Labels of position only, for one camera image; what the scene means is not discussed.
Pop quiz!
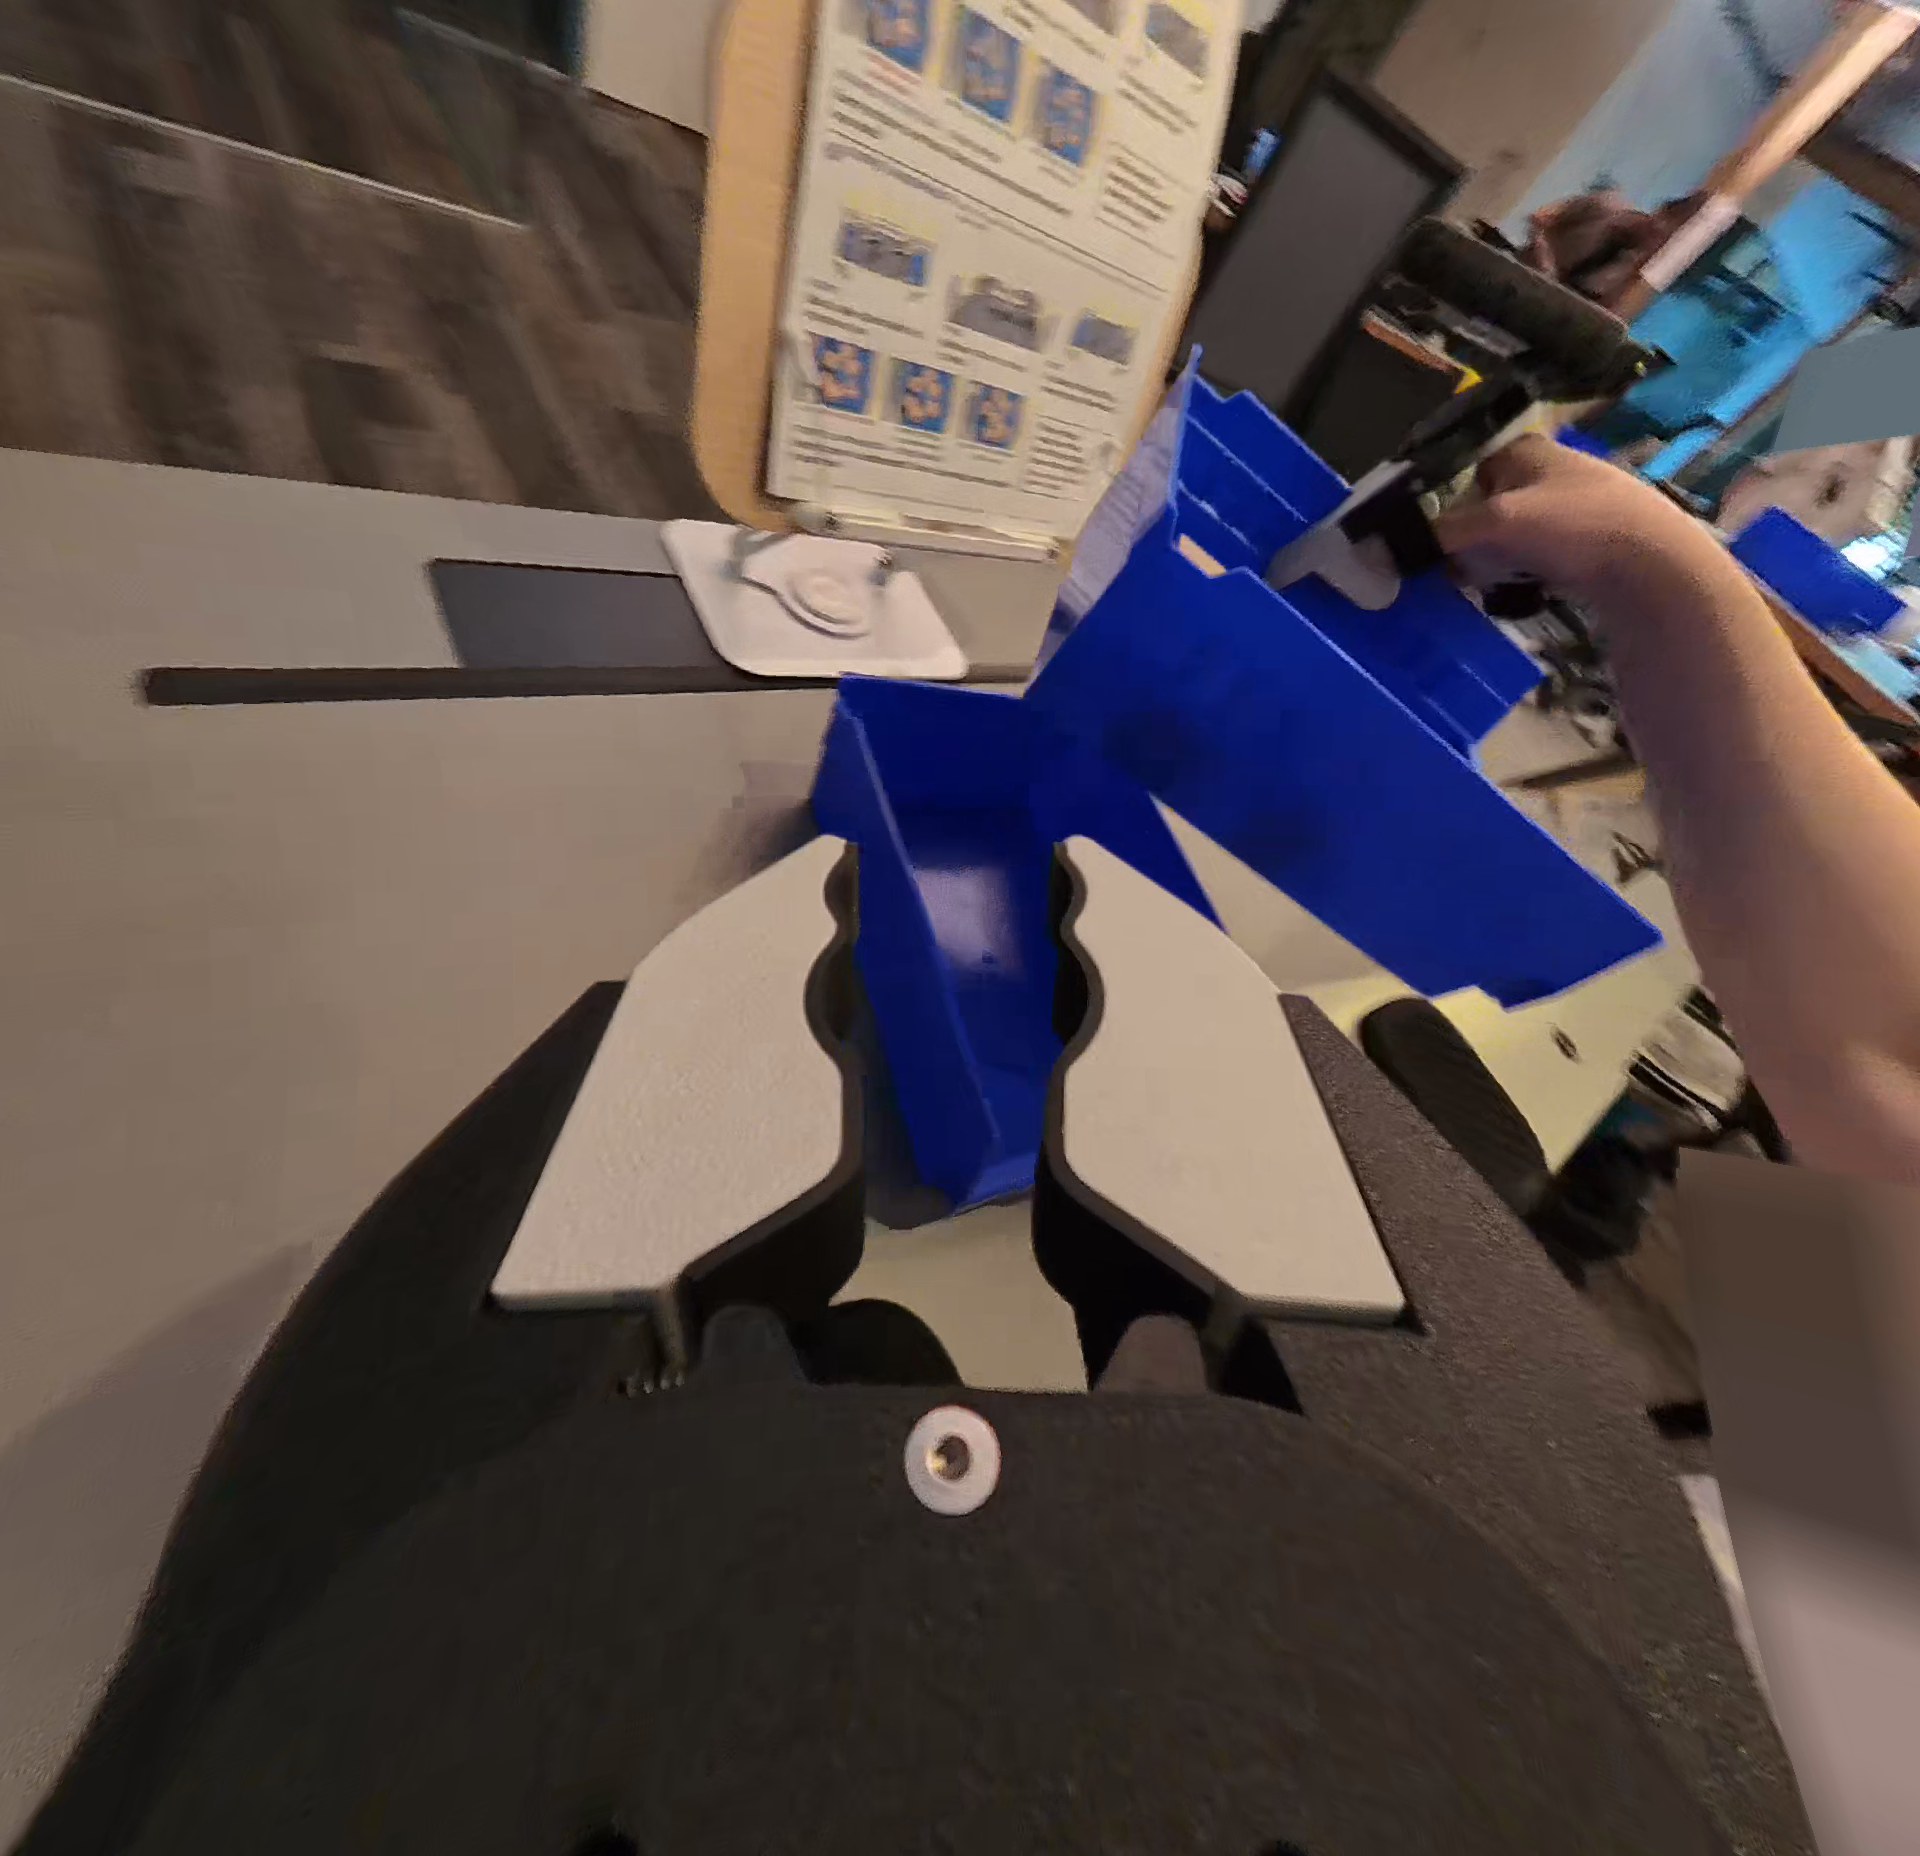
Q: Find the wooden backing board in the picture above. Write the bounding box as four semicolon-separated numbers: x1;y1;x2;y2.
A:
688;0;819;534

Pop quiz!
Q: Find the person's right hand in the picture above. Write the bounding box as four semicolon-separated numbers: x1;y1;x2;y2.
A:
1433;430;1731;645

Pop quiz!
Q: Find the person's right forearm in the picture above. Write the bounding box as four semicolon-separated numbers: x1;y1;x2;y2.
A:
1613;536;1920;1183

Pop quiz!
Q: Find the blue plastic bin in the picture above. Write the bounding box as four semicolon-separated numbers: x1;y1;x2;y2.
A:
1028;347;1664;1012
1728;505;1911;639
810;674;1220;1215

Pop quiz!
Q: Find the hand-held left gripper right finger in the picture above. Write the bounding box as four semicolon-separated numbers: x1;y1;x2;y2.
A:
1033;836;1413;1390

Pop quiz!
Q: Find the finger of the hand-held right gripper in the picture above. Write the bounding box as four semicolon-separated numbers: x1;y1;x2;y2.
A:
1270;517;1415;612

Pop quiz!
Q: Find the white instruction poster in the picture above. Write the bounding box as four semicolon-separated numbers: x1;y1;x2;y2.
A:
762;0;1251;541

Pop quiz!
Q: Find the dark rectangular mat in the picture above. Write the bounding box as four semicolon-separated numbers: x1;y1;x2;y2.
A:
428;557;726;672

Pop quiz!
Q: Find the dark monitor screen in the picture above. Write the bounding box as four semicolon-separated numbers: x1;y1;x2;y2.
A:
1186;67;1470;439

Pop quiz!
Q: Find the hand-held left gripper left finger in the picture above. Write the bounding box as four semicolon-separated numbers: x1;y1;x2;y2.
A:
490;832;875;1385

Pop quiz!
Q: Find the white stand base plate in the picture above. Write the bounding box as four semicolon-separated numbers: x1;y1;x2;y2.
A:
660;517;971;681

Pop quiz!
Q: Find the wooden beam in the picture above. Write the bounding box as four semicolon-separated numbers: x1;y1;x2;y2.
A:
1650;0;1920;285

